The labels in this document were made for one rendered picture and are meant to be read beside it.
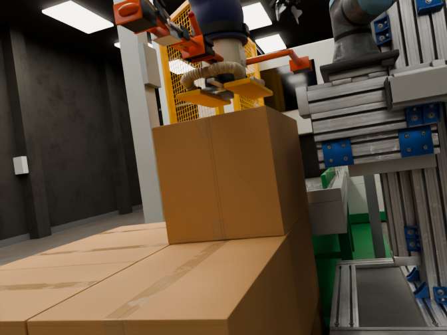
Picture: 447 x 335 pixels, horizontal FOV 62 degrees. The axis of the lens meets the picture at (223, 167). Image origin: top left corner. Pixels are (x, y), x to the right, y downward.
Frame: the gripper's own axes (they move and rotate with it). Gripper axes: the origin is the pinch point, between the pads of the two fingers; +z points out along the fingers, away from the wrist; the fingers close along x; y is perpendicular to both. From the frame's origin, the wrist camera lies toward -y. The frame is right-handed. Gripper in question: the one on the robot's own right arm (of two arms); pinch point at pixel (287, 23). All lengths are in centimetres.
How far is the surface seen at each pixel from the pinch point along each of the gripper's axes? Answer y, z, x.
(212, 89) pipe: 6, 36, -59
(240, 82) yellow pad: 26, 39, -63
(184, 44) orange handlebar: 28, 29, -85
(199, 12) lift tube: 11, 9, -64
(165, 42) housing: 31, 30, -94
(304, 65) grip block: 19.8, 28.4, -16.9
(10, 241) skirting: -622, 139, -45
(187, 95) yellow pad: 9, 39, -73
